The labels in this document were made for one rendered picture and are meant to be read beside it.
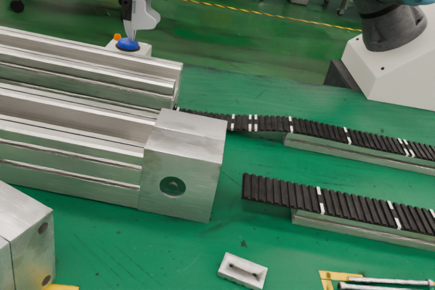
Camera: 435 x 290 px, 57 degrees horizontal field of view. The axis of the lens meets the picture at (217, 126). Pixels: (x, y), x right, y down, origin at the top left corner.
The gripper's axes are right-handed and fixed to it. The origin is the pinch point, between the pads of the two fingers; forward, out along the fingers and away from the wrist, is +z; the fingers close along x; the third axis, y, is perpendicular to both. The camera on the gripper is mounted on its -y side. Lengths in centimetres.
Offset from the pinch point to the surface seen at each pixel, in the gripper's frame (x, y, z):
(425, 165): -14, 57, 7
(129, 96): -18.0, 5.4, 3.5
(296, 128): -14.4, 33.2, 5.2
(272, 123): -13.6, 29.2, 5.7
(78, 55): -10.8, -5.7, 1.8
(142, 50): -0.3, 2.9, 2.7
